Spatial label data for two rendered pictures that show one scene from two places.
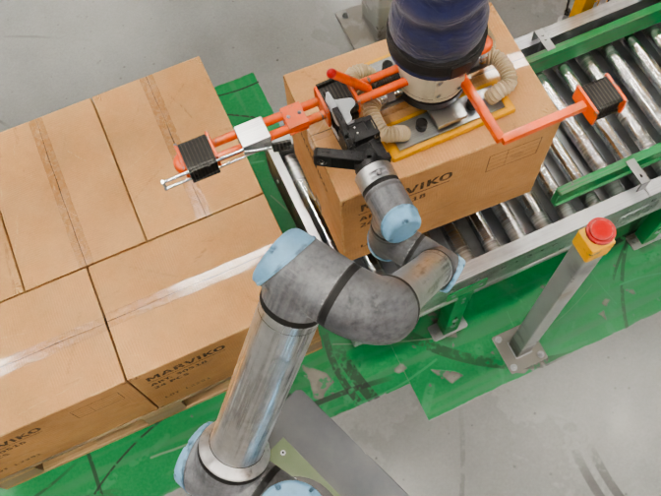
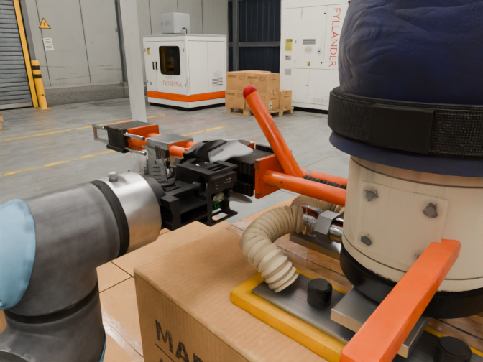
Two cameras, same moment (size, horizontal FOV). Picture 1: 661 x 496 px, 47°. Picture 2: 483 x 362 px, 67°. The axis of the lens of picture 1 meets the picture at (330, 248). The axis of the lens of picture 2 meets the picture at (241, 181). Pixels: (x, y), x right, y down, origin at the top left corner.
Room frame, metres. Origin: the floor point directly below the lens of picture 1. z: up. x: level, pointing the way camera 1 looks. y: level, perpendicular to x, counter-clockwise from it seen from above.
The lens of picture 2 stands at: (0.75, -0.52, 1.39)
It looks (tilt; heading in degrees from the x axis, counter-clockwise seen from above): 20 degrees down; 61
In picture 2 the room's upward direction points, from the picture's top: straight up
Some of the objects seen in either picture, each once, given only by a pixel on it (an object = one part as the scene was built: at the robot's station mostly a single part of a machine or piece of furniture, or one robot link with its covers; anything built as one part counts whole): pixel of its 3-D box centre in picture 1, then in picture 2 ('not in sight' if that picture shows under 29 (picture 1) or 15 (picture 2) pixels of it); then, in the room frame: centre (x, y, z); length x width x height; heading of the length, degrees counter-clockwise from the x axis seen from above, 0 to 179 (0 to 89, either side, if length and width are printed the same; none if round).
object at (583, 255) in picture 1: (550, 302); not in sight; (0.71, -0.65, 0.50); 0.07 x 0.07 x 1.00; 19
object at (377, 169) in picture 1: (376, 177); (126, 209); (0.81, -0.12, 1.21); 0.09 x 0.05 x 0.10; 109
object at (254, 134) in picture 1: (253, 136); (170, 149); (0.95, 0.15, 1.20); 0.07 x 0.07 x 0.04; 19
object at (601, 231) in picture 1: (599, 232); not in sight; (0.71, -0.65, 1.02); 0.07 x 0.07 x 0.04
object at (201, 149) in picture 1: (198, 155); (134, 135); (0.92, 0.28, 1.21); 0.08 x 0.07 x 0.05; 109
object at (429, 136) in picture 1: (446, 116); (376, 330); (1.02, -0.32, 1.11); 0.34 x 0.10 x 0.05; 109
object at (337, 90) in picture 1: (336, 100); (254, 168); (1.03, -0.05, 1.21); 0.10 x 0.08 x 0.06; 19
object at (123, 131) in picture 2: (227, 164); (126, 144); (0.88, 0.22, 1.21); 0.31 x 0.03 x 0.05; 109
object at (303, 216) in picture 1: (310, 229); not in sight; (0.99, 0.06, 0.58); 0.70 x 0.03 x 0.06; 19
